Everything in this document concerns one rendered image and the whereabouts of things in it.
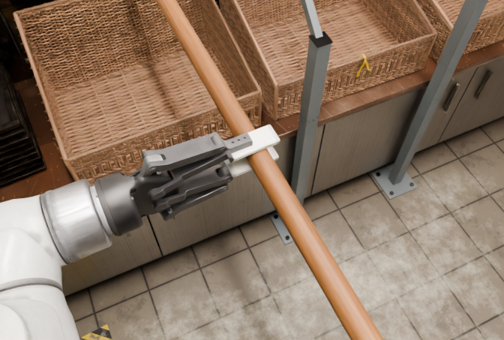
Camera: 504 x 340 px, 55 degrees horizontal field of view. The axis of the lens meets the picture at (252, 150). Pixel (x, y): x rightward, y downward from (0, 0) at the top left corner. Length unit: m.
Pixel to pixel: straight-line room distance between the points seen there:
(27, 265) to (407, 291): 1.53
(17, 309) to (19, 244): 0.09
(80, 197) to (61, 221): 0.03
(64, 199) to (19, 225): 0.05
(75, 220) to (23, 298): 0.10
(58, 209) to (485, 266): 1.71
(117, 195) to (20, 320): 0.17
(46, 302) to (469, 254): 1.71
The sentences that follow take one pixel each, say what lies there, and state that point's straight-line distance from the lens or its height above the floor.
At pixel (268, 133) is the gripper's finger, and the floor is 1.22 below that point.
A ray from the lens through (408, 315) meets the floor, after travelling 1.87.
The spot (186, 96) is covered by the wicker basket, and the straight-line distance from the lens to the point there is 1.53.
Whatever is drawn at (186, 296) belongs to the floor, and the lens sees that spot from 1.83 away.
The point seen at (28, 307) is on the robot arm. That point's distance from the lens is 0.52.
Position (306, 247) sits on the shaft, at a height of 1.21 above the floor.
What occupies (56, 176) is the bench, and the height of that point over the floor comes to 0.58.
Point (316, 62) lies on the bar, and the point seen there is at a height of 0.90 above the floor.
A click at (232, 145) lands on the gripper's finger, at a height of 1.23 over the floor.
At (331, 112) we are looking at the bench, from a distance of 1.50.
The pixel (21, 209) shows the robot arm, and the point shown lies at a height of 1.24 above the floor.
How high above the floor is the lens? 1.72
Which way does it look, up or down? 55 degrees down
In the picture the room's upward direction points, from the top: straight up
